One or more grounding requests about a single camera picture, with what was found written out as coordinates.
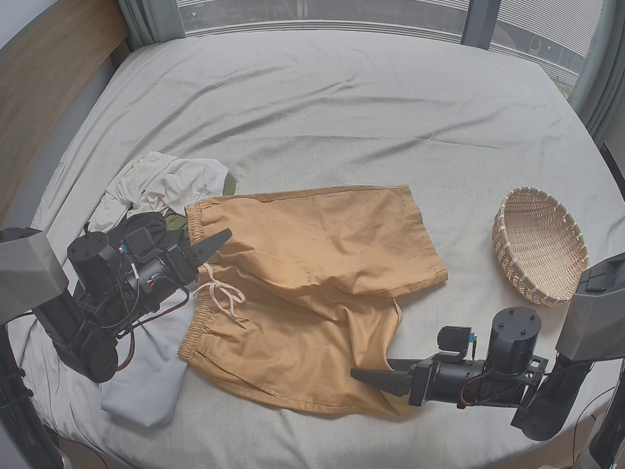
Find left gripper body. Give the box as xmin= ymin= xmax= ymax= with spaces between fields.
xmin=139 ymin=244 xmax=199 ymax=296

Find bed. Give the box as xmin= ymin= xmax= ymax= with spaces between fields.
xmin=0 ymin=0 xmax=625 ymax=469

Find pale grey garment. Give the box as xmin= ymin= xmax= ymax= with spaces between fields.
xmin=99 ymin=281 xmax=197 ymax=430

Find olive green garment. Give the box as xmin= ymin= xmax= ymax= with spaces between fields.
xmin=163 ymin=174 xmax=239 ymax=237

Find round woven basket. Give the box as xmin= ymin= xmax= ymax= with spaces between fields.
xmin=492 ymin=187 xmax=591 ymax=308

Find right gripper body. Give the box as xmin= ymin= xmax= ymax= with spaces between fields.
xmin=408 ymin=354 xmax=490 ymax=408

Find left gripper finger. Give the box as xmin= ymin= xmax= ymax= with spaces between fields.
xmin=182 ymin=229 xmax=233 ymax=270

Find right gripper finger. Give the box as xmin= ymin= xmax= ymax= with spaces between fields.
xmin=350 ymin=358 xmax=417 ymax=398

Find black garment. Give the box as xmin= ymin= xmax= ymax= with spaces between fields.
xmin=82 ymin=212 xmax=170 ymax=245

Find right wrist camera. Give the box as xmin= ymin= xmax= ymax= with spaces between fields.
xmin=436 ymin=326 xmax=475 ymax=364

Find white garment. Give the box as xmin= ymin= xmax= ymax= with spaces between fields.
xmin=88 ymin=151 xmax=230 ymax=233

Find tan shorts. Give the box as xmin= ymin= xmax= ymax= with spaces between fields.
xmin=176 ymin=184 xmax=449 ymax=418

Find grey-green curtain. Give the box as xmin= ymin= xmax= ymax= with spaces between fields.
xmin=104 ymin=0 xmax=188 ymax=53
xmin=565 ymin=0 xmax=625 ymax=143

